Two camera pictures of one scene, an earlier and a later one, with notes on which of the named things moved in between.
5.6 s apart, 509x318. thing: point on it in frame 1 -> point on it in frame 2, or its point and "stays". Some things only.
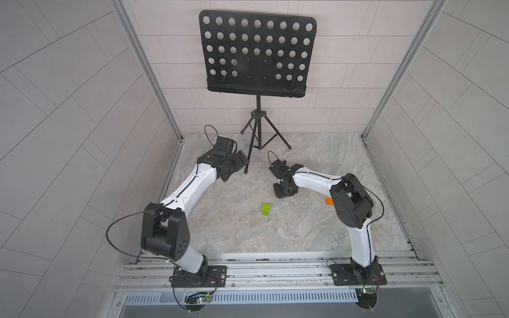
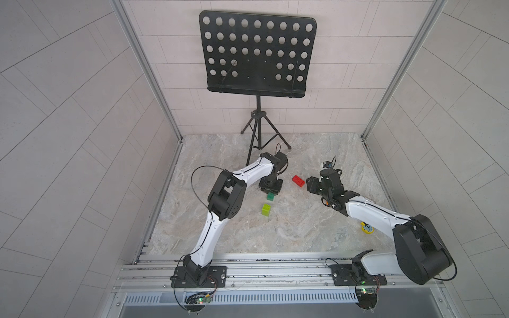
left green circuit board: [205, 299] stays
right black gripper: [279, 194] -> [312, 183]
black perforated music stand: [258, 55] stays
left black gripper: [238, 163] -> [276, 189]
